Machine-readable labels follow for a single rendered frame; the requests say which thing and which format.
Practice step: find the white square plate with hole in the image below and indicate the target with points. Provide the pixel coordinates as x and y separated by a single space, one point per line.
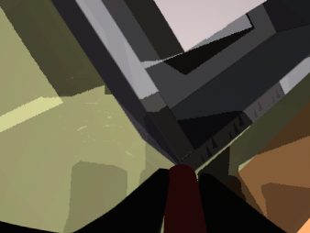
174 26

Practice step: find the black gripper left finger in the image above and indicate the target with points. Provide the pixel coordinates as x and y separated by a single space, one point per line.
140 212

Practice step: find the dark red peg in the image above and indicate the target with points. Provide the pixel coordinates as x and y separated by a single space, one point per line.
183 210

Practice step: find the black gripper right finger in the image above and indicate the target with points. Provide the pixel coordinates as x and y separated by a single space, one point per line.
225 212

